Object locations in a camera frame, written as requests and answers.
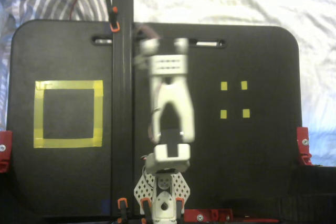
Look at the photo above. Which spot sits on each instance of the white robot arm with base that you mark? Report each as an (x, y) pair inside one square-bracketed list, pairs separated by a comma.
[(173, 98)]

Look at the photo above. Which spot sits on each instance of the black flat bar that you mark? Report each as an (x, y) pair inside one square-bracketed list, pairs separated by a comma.
[(123, 103)]

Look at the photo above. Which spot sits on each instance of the orange and black spring clamp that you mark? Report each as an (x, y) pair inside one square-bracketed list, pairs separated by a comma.
[(113, 22), (180, 205), (146, 207), (123, 205)]

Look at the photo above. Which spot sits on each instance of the yellow tape square outline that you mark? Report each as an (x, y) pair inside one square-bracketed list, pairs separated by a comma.
[(68, 85)]

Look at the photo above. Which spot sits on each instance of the blue tape patch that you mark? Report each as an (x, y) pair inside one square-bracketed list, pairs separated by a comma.
[(105, 206)]

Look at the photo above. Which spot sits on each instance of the black backdrop sheet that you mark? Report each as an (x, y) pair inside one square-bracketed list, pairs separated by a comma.
[(315, 203)]

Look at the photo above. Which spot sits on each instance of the red pole base bracket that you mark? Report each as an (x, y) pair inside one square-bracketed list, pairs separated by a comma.
[(210, 214)]

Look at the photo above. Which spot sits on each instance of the red corner bracket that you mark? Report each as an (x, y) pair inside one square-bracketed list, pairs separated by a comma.
[(303, 134), (5, 140)]

